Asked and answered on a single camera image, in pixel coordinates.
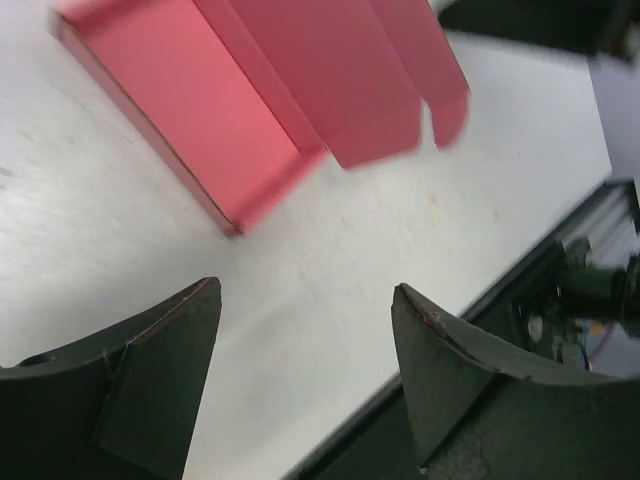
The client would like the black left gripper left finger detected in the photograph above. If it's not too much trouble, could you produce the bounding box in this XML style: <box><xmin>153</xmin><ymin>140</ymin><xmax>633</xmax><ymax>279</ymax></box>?
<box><xmin>1</xmin><ymin>277</ymin><xmax>221</xmax><ymax>479</ymax></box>

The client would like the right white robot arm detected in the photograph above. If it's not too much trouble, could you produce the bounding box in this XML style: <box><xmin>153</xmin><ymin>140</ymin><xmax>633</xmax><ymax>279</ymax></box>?
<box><xmin>437</xmin><ymin>0</ymin><xmax>639</xmax><ymax>63</ymax></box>

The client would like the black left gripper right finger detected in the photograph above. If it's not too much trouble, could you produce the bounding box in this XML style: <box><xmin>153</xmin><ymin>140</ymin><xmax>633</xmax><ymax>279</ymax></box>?
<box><xmin>391</xmin><ymin>284</ymin><xmax>639</xmax><ymax>479</ymax></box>

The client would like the pink cardboard box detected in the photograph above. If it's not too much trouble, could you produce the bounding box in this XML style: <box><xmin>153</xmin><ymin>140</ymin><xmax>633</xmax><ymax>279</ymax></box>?
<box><xmin>52</xmin><ymin>1</ymin><xmax>470</xmax><ymax>236</ymax></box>

